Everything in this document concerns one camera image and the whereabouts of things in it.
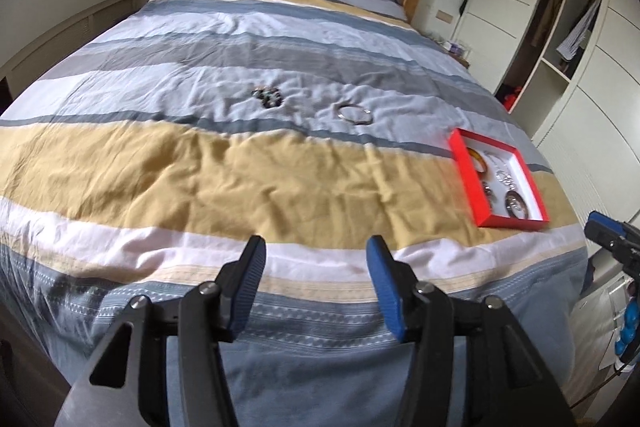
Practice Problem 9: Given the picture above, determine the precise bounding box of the hanging light shirt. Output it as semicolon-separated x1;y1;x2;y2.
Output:
556;0;603;62

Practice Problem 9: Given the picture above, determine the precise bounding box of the large plain silver bangle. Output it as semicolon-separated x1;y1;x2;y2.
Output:
334;104;374;126

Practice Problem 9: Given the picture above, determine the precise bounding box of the dark beaded bracelet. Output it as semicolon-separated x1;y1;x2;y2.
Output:
251;86;284;108

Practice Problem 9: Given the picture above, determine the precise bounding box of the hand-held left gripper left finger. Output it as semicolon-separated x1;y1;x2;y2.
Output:
55;234;268;427

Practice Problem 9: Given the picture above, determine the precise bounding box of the person's right hand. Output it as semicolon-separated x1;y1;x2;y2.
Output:
615;284;640;358

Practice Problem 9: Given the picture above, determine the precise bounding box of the bed with striped duvet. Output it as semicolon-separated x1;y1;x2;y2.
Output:
0;0;591;427

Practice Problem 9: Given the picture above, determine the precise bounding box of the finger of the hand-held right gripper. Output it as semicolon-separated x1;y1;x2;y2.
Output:
585;209;640;280

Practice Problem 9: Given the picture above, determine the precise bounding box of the wooden nightstand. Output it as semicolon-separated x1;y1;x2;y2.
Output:
425;32;473;70

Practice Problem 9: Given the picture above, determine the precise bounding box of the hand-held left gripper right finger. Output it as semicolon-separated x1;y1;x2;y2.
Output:
366;234;576;427

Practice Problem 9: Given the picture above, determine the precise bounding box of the small silver ring bangle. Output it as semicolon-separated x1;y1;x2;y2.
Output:
504;190;532;219

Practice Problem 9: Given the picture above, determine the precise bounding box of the amber glass bangle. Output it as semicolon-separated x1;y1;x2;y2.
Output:
467;148;490;174

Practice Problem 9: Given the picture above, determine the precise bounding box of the red jewelry box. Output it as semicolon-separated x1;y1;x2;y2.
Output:
448;128;551;229

